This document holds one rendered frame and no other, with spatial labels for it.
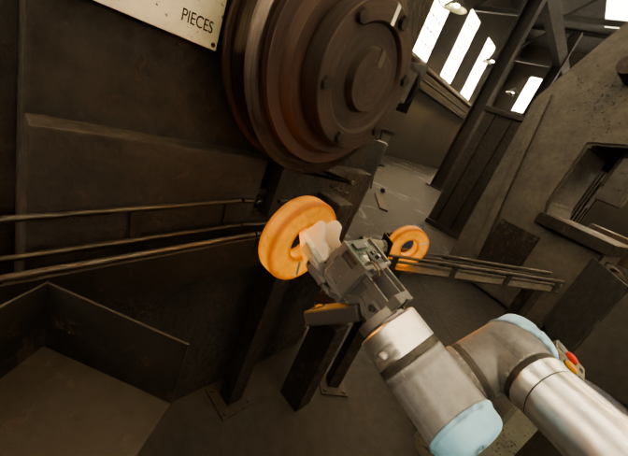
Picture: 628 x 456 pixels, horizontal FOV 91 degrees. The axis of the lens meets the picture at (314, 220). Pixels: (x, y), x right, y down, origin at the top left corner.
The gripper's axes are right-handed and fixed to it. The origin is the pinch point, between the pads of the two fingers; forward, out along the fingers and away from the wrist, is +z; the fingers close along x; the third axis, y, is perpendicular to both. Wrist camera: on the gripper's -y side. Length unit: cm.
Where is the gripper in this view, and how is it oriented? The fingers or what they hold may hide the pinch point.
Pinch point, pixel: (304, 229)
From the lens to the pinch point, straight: 53.7
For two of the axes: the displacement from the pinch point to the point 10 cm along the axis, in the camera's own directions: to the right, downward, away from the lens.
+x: -6.6, 0.2, -7.5
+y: 5.3, -7.0, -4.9
